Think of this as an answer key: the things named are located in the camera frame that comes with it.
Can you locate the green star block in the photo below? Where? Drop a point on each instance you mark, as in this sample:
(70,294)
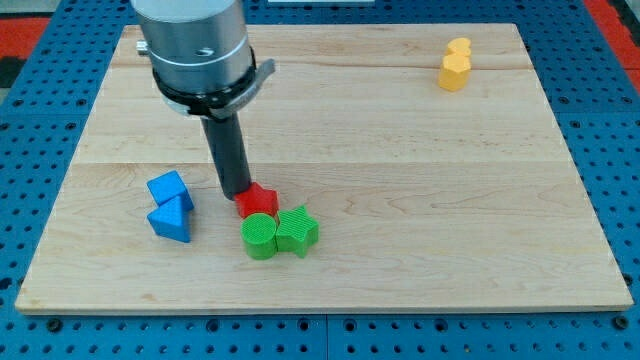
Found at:
(297,231)

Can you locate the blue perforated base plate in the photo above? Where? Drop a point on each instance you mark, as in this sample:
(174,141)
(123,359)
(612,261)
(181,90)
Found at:
(586,54)

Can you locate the yellow hexagon block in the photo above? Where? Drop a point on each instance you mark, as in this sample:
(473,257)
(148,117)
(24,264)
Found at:
(454,72)

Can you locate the yellow heart block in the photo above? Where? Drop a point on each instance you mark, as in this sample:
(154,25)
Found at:
(459,46)

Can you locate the red star block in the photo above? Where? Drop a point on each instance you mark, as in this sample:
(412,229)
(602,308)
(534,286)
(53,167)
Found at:
(257,199)

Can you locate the green cylinder block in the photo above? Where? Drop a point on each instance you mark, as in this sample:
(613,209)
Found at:
(258,232)

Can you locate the blue cube block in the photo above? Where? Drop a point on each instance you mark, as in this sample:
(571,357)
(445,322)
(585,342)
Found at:
(168,186)

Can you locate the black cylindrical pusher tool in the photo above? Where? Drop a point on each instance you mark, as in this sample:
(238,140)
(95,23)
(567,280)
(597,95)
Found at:
(224,138)

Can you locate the wooden board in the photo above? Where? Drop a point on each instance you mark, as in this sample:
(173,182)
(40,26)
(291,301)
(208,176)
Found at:
(428,200)

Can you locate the blue triangle block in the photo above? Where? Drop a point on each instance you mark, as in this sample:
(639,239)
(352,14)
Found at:
(171,220)

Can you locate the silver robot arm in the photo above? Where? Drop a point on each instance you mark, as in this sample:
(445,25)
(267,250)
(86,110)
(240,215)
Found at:
(201,56)

